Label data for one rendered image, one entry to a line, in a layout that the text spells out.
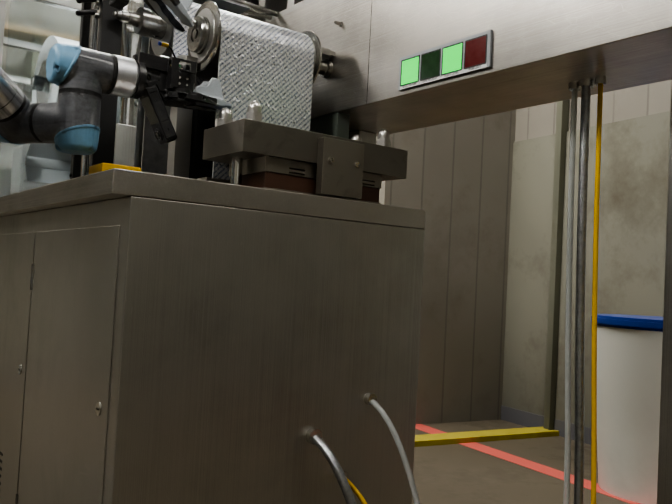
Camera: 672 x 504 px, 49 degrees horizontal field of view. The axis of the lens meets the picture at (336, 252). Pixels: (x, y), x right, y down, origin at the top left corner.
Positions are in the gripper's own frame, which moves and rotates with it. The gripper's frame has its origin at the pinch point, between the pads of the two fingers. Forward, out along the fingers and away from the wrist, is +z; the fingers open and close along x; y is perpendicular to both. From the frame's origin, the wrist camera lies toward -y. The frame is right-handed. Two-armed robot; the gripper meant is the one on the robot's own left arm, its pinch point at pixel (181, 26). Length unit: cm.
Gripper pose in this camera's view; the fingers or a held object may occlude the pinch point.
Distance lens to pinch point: 163.2
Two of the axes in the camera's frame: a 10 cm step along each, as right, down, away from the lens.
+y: 5.5, -7.2, 4.1
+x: -6.0, 0.0, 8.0
